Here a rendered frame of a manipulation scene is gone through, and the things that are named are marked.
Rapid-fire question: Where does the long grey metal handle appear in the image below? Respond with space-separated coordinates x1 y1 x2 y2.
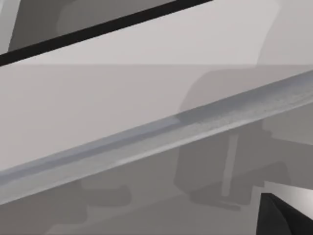
0 70 313 206

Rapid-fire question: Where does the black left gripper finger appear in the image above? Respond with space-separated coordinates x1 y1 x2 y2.
256 192 313 235

